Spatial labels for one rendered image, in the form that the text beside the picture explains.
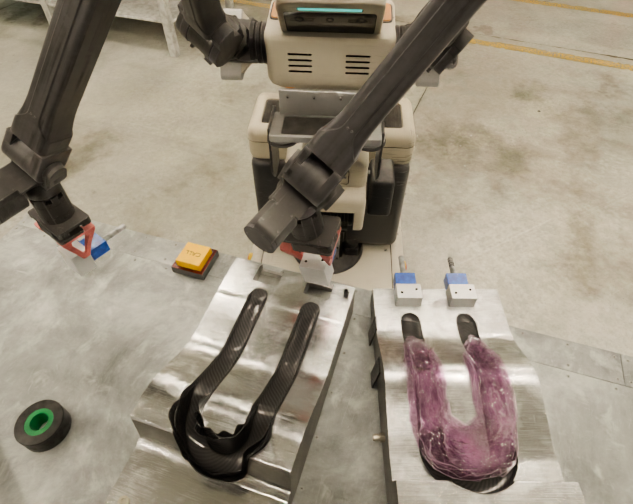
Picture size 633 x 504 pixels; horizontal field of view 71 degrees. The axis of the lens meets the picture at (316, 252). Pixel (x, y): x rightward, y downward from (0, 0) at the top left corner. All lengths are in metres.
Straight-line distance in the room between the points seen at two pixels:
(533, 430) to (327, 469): 0.34
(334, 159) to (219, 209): 1.84
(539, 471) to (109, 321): 0.84
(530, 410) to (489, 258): 1.48
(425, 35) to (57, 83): 0.47
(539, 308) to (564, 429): 1.25
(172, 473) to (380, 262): 1.18
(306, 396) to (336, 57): 0.69
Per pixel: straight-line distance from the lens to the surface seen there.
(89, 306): 1.09
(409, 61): 0.57
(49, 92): 0.72
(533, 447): 0.84
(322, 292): 0.92
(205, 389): 0.77
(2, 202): 0.84
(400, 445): 0.78
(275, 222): 0.63
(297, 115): 1.08
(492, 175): 2.75
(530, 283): 2.24
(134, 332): 1.01
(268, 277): 0.95
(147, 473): 0.81
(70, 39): 0.68
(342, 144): 0.59
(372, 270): 1.72
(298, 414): 0.73
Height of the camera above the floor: 1.60
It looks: 48 degrees down
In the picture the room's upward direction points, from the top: straight up
